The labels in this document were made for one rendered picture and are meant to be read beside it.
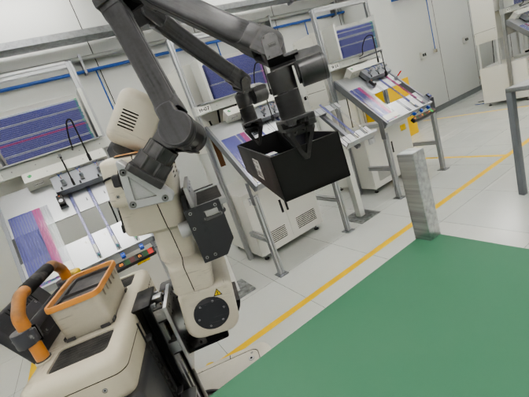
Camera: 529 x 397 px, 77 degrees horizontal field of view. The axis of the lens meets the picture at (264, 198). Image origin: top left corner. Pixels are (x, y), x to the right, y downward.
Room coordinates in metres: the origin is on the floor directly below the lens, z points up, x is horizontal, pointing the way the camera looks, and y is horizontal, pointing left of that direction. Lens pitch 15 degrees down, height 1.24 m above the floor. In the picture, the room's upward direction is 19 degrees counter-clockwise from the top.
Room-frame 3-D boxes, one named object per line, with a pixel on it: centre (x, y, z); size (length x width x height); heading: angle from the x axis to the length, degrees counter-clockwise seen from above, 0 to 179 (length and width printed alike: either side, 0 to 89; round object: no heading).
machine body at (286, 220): (3.03, 0.01, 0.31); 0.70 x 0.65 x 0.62; 117
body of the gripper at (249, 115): (1.32, -0.05, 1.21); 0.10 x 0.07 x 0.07; 8
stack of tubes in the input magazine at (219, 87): (2.95, -0.10, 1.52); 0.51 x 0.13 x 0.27; 117
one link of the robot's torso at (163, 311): (1.05, 0.33, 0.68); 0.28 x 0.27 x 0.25; 8
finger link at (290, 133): (0.77, -0.12, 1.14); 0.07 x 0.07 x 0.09; 8
